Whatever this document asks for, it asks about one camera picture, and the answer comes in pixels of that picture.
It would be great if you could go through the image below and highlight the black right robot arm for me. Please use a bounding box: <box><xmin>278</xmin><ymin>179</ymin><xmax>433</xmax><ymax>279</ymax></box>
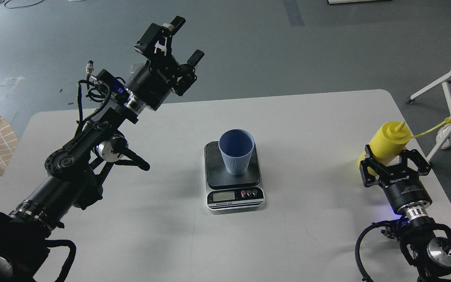
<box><xmin>354</xmin><ymin>145</ymin><xmax>451</xmax><ymax>282</ymax></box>

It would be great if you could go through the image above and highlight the blue ribbed plastic cup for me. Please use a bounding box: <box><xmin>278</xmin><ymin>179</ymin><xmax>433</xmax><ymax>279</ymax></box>
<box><xmin>218</xmin><ymin>129</ymin><xmax>255</xmax><ymax>175</ymax></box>

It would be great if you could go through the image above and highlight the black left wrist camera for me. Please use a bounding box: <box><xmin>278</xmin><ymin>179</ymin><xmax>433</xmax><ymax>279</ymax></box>
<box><xmin>85</xmin><ymin>60</ymin><xmax>127</xmax><ymax>103</ymax></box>

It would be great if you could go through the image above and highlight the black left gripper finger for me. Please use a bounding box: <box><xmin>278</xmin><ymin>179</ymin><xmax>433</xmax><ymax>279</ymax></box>
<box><xmin>179</xmin><ymin>49</ymin><xmax>205</xmax><ymax>79</ymax></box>
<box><xmin>134</xmin><ymin>16</ymin><xmax>186</xmax><ymax>65</ymax></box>

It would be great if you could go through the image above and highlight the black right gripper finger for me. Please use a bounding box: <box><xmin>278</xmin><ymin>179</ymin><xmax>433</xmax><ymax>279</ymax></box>
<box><xmin>359</xmin><ymin>144</ymin><xmax>390</xmax><ymax>187</ymax></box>
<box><xmin>399</xmin><ymin>149</ymin><xmax>431</xmax><ymax>175</ymax></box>

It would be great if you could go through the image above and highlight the silver black digital kitchen scale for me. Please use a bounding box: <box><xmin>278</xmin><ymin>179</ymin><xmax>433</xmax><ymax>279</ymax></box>
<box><xmin>204</xmin><ymin>141</ymin><xmax>265</xmax><ymax>213</ymax></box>

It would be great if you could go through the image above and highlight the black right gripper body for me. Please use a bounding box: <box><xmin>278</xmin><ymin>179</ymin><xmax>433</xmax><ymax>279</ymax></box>
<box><xmin>376</xmin><ymin>164</ymin><xmax>433</xmax><ymax>215</ymax></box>

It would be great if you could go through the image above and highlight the yellow squeeze bottle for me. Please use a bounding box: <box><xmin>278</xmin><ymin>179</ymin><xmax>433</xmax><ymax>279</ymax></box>
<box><xmin>368</xmin><ymin>117</ymin><xmax>451</xmax><ymax>165</ymax></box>

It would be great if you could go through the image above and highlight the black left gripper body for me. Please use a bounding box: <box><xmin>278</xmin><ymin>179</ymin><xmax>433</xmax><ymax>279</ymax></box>
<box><xmin>124</xmin><ymin>59</ymin><xmax>197</xmax><ymax>111</ymax></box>

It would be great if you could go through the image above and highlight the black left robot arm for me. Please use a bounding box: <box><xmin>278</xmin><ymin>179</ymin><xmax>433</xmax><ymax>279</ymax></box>
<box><xmin>0</xmin><ymin>16</ymin><xmax>204</xmax><ymax>282</ymax></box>

